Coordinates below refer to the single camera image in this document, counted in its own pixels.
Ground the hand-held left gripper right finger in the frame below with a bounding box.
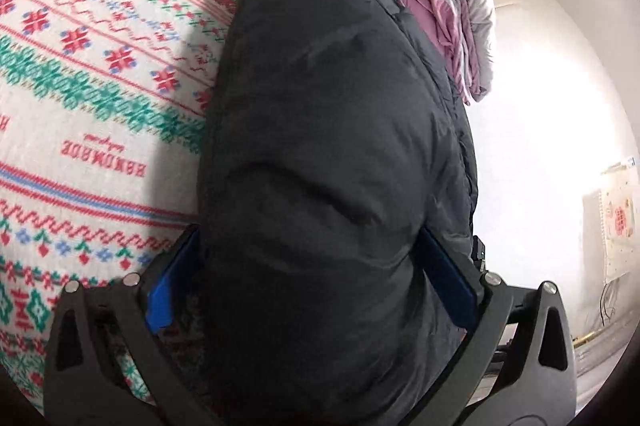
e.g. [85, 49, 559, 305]
[400, 226, 578, 426]

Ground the cream wall hanging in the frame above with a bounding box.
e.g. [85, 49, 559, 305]
[597, 158, 640, 287]

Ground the black puffer jacket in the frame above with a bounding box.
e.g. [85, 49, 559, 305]
[192, 0, 481, 426]

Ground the red green patterned blanket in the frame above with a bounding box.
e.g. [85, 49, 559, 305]
[0, 0, 296, 407]

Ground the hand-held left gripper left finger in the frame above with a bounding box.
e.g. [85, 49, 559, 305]
[42, 226, 221, 426]

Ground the dark cable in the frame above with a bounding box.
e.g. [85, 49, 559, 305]
[597, 281, 618, 329]

